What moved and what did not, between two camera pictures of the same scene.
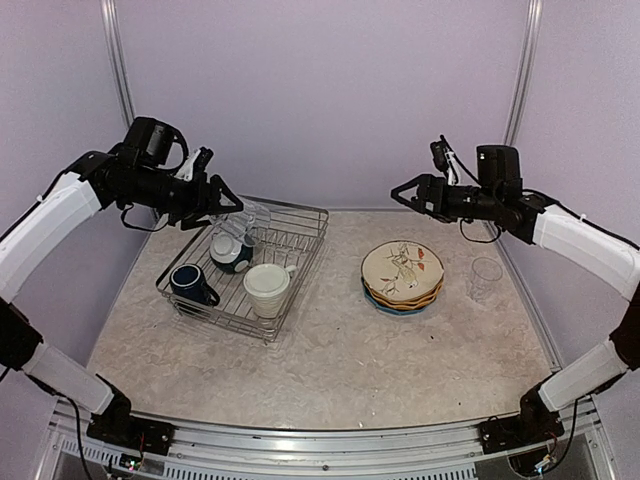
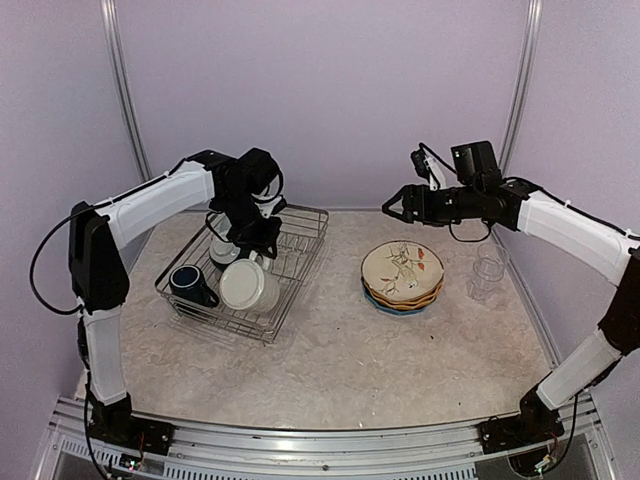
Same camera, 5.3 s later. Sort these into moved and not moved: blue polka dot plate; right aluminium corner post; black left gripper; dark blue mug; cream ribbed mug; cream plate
Moved: cream ribbed mug; black left gripper
Not moved: blue polka dot plate; right aluminium corner post; cream plate; dark blue mug
